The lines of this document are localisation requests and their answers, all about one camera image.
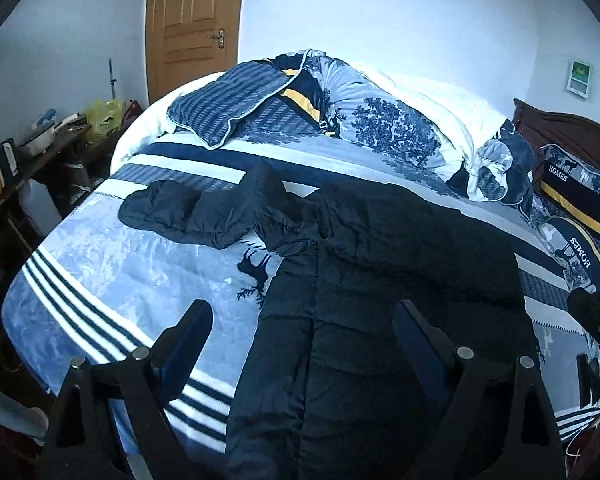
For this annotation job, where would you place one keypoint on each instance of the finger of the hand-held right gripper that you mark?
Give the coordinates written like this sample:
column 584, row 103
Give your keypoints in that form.
column 587, row 380

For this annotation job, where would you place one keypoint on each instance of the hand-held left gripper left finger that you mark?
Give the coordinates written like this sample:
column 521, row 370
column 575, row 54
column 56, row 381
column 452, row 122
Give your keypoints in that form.
column 187, row 340

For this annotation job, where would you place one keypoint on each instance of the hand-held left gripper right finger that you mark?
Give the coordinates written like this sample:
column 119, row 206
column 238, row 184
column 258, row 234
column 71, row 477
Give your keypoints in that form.
column 422, row 345

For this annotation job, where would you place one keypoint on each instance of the dark navy puffer jacket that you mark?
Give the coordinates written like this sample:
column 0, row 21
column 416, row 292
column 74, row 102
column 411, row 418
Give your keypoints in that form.
column 370, row 270

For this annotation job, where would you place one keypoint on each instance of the navy yellow striped pillow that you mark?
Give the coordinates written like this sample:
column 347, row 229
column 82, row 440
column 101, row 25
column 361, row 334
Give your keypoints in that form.
column 575, row 255
column 580, row 185

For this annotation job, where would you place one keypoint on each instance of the blue striped deer print blanket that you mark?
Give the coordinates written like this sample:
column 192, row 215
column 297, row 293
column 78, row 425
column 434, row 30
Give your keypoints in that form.
column 130, row 270

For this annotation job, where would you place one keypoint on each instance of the dark wooden headboard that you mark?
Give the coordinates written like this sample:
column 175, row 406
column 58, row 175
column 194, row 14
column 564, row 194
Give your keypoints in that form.
column 565, row 125

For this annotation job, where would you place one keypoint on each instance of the white plastic jug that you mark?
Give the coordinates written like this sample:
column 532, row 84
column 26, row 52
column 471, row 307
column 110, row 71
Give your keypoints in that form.
column 40, row 207

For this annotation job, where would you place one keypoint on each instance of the dark wooden side table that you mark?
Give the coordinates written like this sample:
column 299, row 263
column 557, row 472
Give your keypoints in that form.
column 10, row 210

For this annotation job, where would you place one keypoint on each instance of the blue floral white duvet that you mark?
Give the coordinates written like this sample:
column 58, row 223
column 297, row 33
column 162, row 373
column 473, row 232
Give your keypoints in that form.
column 395, row 120

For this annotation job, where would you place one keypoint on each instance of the yellow plastic bag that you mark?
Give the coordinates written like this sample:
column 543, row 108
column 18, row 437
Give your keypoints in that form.
column 104, row 116

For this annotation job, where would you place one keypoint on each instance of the white cooking pot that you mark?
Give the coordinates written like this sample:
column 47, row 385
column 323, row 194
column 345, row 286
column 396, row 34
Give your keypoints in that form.
column 40, row 140

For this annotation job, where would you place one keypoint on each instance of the black box device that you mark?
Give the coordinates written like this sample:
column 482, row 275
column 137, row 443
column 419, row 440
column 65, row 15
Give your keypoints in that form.
column 6, row 160

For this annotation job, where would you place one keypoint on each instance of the thin metal pole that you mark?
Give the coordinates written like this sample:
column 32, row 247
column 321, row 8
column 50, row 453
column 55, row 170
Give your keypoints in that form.
column 112, row 80

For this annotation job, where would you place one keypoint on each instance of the brown wooden door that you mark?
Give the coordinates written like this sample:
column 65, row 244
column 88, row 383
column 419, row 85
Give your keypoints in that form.
column 192, row 20

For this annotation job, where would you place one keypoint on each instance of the white green wall panel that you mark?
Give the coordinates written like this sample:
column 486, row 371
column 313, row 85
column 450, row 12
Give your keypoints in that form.
column 579, row 77

